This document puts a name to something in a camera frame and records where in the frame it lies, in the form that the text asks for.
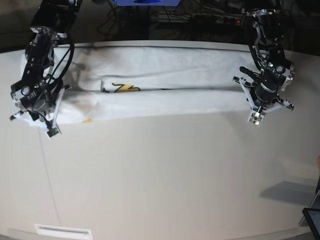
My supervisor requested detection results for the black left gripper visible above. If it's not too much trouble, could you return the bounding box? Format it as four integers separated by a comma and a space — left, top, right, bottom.
252, 79, 279, 107

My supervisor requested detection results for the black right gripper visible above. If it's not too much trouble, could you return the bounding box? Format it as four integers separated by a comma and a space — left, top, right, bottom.
26, 92, 58, 120

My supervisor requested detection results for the white printed T-shirt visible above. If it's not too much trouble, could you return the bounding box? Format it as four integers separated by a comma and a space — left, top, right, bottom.
56, 46, 254, 125

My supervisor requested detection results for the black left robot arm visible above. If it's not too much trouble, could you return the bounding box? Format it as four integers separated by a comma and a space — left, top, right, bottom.
239, 0, 295, 109

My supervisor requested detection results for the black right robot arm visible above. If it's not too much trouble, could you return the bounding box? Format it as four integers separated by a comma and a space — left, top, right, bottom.
10, 0, 82, 122

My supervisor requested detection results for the black power strip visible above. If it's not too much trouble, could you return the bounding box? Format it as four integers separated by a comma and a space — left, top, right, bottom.
191, 13, 245, 26

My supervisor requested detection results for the white label strip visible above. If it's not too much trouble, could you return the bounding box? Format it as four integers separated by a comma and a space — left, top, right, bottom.
34, 223, 93, 240

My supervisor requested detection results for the black tablet screen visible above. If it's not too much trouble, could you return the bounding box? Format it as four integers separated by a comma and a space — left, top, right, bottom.
302, 208, 320, 240

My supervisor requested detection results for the white wrist camera left mount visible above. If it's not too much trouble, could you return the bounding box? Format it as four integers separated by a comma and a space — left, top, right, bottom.
233, 76, 294, 126

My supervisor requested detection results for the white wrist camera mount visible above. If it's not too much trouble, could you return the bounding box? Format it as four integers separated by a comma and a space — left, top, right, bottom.
9, 84, 71, 139
233, 76, 294, 126

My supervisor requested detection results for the white wrist camera right mount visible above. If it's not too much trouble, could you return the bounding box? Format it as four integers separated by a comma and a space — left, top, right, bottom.
9, 84, 71, 139

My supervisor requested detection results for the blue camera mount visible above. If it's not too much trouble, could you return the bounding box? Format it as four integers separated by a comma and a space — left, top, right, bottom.
112, 0, 180, 7

